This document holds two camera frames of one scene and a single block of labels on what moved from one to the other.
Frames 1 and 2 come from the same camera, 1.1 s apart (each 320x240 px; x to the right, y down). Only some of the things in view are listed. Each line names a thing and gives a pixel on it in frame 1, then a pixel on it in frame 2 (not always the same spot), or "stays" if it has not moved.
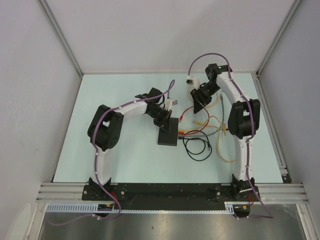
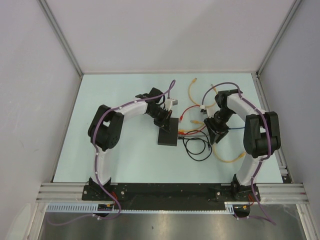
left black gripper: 164,122 stays
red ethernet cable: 180,118 stays
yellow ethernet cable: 207,106 stays
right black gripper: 199,100 → 219,132
